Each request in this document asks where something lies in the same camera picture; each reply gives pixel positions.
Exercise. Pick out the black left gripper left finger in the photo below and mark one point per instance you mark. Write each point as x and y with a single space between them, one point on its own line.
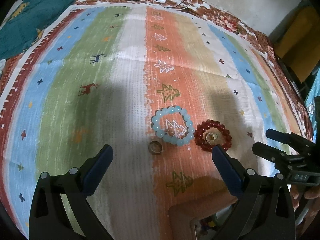
48 218

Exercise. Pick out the striped colourful patterned blanket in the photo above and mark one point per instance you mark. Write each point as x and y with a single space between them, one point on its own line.
140 79

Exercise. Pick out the yellow wooden furniture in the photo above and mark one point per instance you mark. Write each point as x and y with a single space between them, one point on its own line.
299 47

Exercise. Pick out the teal pillow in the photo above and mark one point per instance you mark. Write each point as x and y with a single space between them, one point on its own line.
24 25

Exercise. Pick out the floral brown bed sheet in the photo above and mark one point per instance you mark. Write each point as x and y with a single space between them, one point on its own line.
201 10

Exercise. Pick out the person's right hand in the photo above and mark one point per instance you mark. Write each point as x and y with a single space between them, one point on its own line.
313 195

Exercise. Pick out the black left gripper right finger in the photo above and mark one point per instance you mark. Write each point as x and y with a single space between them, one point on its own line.
264 208

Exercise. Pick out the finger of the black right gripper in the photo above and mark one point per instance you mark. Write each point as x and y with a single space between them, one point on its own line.
275 154
301 145

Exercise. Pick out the white crumpled cloth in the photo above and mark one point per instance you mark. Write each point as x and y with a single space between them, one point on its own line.
2 65

